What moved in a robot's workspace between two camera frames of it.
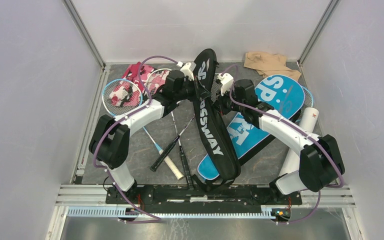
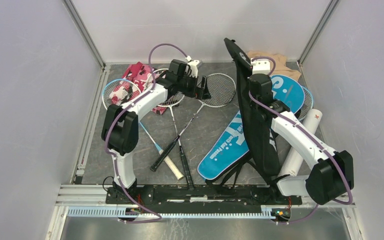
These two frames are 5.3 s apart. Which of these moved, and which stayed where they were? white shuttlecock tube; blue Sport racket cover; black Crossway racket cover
Moved: black Crossway racket cover
Stayed: white shuttlecock tube; blue Sport racket cover
